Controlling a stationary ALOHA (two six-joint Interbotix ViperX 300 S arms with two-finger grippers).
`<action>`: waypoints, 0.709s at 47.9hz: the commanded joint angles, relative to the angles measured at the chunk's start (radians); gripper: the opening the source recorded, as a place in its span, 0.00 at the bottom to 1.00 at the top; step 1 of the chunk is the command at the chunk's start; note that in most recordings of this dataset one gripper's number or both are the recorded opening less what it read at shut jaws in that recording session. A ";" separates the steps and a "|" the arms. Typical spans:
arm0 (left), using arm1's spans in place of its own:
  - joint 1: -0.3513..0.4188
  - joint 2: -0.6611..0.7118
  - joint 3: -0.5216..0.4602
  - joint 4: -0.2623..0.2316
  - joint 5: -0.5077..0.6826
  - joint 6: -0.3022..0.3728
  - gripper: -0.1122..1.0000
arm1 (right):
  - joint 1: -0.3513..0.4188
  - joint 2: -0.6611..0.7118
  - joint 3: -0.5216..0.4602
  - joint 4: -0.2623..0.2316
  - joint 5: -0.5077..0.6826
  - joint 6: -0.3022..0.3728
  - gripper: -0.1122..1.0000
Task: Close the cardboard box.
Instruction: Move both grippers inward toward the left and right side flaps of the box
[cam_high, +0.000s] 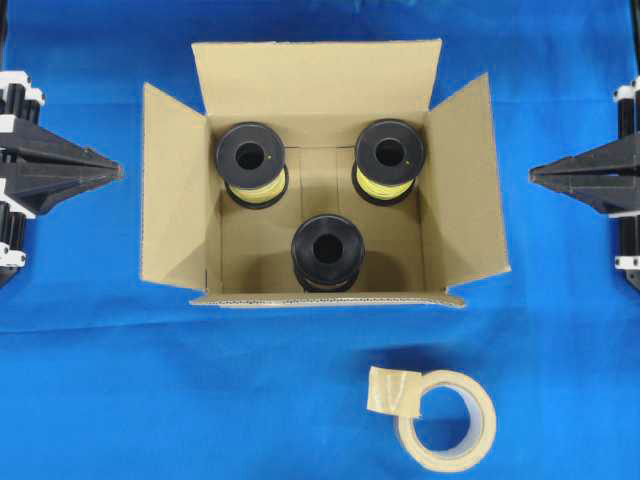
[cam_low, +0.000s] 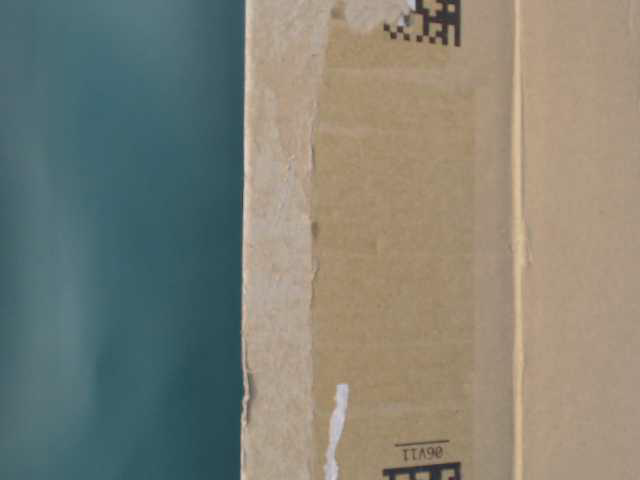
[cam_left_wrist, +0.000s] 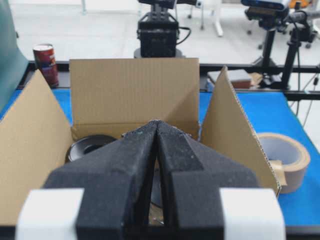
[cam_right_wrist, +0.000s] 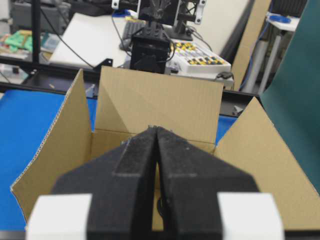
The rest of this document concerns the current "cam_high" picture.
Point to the black spool front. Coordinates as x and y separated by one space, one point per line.
327 252

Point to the beige packing tape roll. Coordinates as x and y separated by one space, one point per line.
445 420

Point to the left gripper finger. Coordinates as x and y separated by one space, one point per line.
34 189
31 141

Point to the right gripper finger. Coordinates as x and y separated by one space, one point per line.
607 194
617 157

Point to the yellow wire spool right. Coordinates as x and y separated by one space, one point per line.
389 156

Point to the blue table cloth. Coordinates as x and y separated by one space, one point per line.
104 376

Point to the brown cardboard box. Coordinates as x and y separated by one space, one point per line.
318 97

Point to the yellow wire spool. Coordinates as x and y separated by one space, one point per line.
389 156
250 158

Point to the yellow wire spool left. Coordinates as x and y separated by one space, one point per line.
250 158

